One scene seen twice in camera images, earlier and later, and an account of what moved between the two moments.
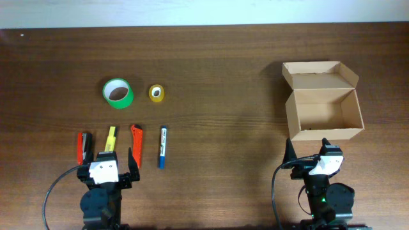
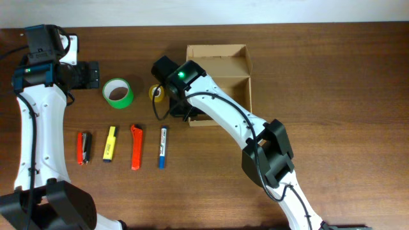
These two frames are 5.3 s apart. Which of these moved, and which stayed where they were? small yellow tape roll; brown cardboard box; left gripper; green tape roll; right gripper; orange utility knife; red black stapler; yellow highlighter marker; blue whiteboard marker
Moved: brown cardboard box; left gripper; right gripper
Stayed: yellow highlighter marker; small yellow tape roll; green tape roll; orange utility knife; red black stapler; blue whiteboard marker
